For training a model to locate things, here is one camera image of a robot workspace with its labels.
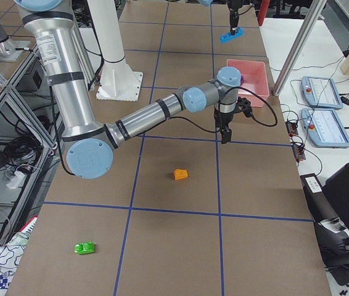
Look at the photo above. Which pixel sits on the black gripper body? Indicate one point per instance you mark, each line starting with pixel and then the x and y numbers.
pixel 234 13
pixel 222 119

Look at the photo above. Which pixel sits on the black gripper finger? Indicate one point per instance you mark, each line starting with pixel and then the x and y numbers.
pixel 226 134
pixel 233 21

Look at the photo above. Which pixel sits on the long blue lego block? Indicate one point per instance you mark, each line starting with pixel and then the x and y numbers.
pixel 231 35

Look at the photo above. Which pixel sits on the orange lego block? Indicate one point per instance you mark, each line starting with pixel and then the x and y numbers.
pixel 180 174

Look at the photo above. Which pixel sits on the green lego block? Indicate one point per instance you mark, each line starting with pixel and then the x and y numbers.
pixel 84 248

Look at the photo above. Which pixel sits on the pink plastic box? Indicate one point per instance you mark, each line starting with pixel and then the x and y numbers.
pixel 254 76

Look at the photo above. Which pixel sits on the red object background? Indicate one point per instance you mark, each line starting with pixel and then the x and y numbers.
pixel 262 11

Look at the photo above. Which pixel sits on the orange terminal block board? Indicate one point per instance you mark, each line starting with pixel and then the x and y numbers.
pixel 291 128

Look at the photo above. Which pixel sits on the lower terminal block board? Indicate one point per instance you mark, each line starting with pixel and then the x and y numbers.
pixel 298 151

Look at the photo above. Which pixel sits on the lower teach pendant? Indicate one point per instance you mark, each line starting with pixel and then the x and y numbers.
pixel 324 128

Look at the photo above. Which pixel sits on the teach pendant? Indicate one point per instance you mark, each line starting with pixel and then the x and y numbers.
pixel 324 128
pixel 321 92

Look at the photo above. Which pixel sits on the white remote control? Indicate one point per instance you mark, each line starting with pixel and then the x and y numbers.
pixel 313 184

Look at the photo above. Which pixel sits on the upper teach pendant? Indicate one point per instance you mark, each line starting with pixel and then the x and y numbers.
pixel 321 92

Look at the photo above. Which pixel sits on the black monitor stand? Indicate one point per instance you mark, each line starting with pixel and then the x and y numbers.
pixel 331 233

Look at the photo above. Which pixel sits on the patterned white blue cloth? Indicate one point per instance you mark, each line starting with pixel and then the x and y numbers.
pixel 10 256

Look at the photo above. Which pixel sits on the aluminium frame post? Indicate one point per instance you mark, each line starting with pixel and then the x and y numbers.
pixel 300 40

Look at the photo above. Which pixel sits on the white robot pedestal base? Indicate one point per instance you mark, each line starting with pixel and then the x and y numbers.
pixel 118 82

